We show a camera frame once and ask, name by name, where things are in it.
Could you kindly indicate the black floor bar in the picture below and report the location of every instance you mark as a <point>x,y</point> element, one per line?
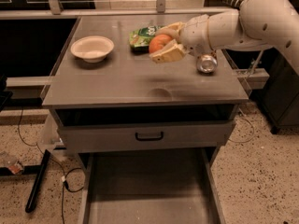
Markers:
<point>40,170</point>

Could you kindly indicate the green chip bag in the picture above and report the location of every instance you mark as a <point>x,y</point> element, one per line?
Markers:
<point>139,40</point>

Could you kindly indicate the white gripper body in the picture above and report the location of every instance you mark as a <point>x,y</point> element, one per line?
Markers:
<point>195,34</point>

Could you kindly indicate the grey top drawer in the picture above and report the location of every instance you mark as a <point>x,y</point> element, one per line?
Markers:
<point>87,130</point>

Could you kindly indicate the dark cabinet at right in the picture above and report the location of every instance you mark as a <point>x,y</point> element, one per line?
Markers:
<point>280,96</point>

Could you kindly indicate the orange fruit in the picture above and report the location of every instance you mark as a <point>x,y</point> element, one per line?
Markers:
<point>159,42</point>

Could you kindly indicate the black drawer handle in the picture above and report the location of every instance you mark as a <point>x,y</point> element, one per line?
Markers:
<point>148,137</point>

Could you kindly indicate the white paper bowl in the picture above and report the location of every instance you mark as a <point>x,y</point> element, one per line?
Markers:
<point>92,49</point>

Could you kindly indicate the grey drawer cabinet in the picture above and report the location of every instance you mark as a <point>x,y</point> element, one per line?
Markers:
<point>125,79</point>

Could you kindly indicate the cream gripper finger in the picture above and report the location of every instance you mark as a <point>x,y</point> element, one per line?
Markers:
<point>172,30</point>
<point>171,52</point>

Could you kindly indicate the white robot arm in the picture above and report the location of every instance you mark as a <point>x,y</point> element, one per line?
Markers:
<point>250,25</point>

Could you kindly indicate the grey drawer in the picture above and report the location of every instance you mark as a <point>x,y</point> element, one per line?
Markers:
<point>87,130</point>
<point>173,186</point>

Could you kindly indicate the grey middle drawer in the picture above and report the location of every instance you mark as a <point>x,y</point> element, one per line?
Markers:
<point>173,186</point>

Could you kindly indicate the silver soda can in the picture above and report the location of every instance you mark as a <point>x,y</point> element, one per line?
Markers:
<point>207,63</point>

